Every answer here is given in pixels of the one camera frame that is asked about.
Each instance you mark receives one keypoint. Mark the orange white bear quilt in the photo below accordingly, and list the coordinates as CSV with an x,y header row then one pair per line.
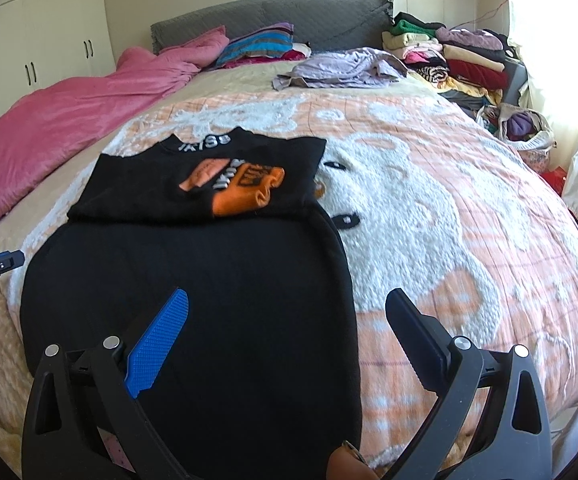
x,y
426,200

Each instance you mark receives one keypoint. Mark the grey quilted headboard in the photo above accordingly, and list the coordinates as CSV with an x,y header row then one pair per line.
x,y
326,25

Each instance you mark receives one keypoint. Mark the pile of folded clothes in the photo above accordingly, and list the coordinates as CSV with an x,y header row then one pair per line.
x,y
460,63

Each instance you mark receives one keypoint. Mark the beige bed sheet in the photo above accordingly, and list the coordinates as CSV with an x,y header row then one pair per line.
x,y
222,99

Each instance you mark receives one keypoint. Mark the lilac crumpled garment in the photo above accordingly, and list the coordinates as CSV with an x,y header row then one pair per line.
x,y
356,68

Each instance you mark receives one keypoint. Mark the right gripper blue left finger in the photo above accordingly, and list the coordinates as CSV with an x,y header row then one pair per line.
x,y
146,357

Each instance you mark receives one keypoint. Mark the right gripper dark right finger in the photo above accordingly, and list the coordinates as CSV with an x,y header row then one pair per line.
x,y
423,339

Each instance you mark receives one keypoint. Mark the black IKISS sweater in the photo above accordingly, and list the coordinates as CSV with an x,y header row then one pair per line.
x,y
263,380

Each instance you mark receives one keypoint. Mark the right hand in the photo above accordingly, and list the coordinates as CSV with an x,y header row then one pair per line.
x,y
346,463

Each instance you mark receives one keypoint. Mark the cream wardrobe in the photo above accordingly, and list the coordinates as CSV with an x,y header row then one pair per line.
x,y
45,41

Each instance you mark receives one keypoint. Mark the striped folded clothes stack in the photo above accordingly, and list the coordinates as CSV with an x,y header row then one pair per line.
x,y
271,43

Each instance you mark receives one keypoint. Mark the bag with purple clothes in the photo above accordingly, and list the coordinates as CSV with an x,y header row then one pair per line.
x,y
521,128

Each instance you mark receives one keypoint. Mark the pink blanket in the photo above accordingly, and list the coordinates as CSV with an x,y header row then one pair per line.
x,y
46,128

